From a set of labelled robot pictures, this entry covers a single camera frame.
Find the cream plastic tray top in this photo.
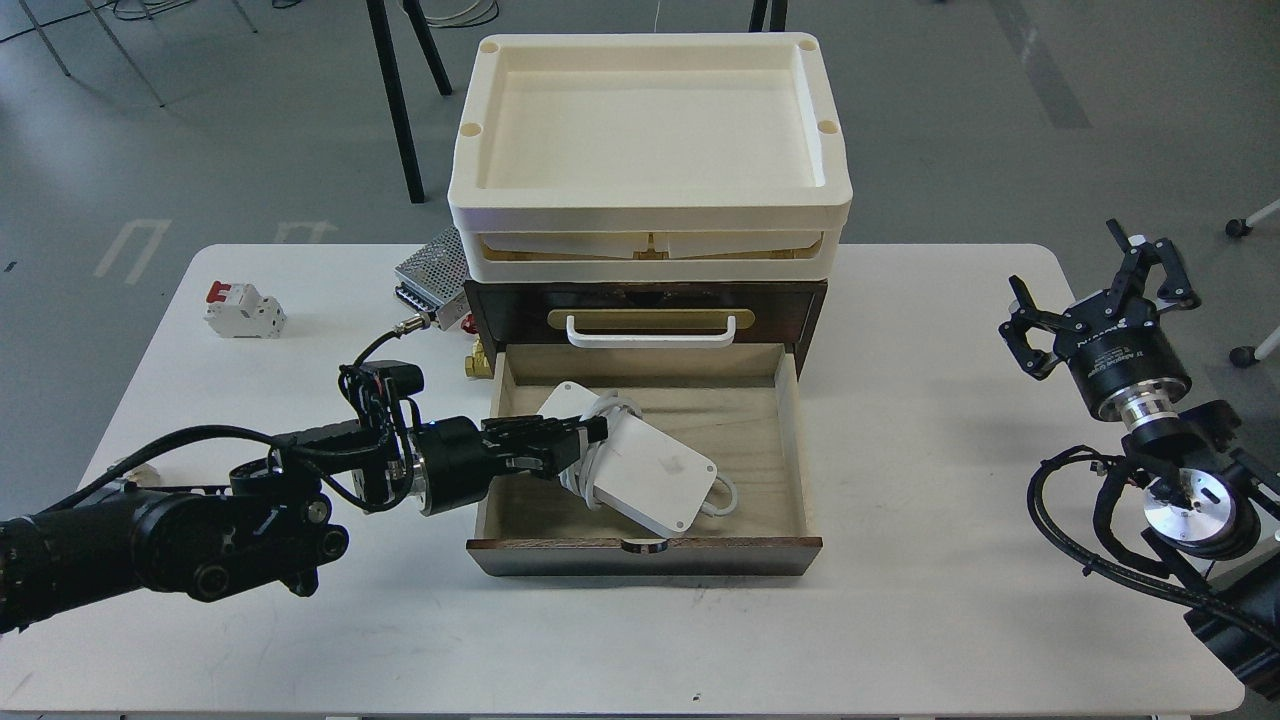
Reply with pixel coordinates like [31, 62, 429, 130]
[448, 33, 852, 233]

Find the black table leg right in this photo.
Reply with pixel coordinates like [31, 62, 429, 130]
[748, 0, 788, 33]

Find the white red circuit breaker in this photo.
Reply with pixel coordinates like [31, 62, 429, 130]
[204, 281, 285, 338]

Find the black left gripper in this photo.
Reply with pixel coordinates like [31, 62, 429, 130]
[410, 415, 609, 518]

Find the cream plastic tray lower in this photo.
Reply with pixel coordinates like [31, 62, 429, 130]
[462, 228, 840, 283]

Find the black table leg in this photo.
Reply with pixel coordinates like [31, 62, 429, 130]
[748, 0, 788, 33]
[365, 1, 453, 204]

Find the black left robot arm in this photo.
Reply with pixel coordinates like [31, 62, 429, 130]
[3, 350, 609, 632]

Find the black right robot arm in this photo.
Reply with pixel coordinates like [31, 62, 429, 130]
[998, 219, 1279, 702]

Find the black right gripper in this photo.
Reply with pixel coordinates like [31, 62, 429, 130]
[998, 218, 1202, 420]

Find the dark wooden cabinet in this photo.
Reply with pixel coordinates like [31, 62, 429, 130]
[465, 281, 828, 386]

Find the metal mesh power supply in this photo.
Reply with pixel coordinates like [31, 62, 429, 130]
[394, 225, 470, 331]

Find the white drawer handle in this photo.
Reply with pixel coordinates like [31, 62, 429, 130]
[564, 315, 737, 348]

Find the brass fitting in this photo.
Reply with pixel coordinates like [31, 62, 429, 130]
[463, 336, 495, 380]

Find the metal white pipe valve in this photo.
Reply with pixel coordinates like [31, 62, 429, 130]
[108, 460, 164, 489]

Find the open wooden drawer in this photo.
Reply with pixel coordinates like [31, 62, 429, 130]
[467, 345, 822, 577]

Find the office chair wheel base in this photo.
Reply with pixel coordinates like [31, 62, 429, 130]
[1225, 199, 1280, 370]

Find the white charger with cable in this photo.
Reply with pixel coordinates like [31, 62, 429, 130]
[539, 380, 739, 538]

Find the cream plastic tray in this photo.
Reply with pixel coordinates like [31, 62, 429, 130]
[462, 228, 840, 283]
[448, 33, 852, 233]

